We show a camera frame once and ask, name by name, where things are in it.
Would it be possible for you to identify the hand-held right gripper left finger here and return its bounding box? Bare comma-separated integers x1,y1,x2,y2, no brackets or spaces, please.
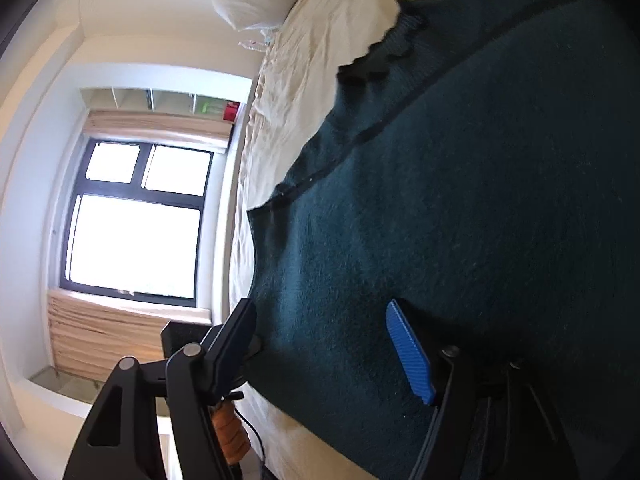
62,298,259,480

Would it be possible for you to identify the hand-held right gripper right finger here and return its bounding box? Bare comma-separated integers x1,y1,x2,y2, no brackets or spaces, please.
385,299,582,480

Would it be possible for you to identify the dark teal knit sweater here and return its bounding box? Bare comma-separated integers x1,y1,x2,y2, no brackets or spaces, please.
247,0,640,480

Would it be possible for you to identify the black speaker box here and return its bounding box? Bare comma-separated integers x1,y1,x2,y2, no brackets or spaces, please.
160,322,213,362

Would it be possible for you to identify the wooden slat panel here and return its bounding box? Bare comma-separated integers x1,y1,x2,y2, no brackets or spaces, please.
46,289,213,382

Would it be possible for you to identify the black framed window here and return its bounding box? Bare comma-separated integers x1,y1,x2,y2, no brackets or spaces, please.
59,137,215,308

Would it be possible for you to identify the beige roman blind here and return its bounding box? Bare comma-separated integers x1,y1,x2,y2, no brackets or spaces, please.
82,109,237,150

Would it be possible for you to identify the clear glass object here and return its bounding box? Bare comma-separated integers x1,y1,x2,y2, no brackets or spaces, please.
238,35,273,54

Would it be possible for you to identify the orange ribbed handle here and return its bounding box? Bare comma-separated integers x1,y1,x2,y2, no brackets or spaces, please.
210,394,251,467

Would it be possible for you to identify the black cable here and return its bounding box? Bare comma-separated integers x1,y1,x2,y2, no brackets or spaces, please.
235,407,271,480

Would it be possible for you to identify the white wall shelf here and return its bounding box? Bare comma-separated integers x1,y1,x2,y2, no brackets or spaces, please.
79,86,247,122

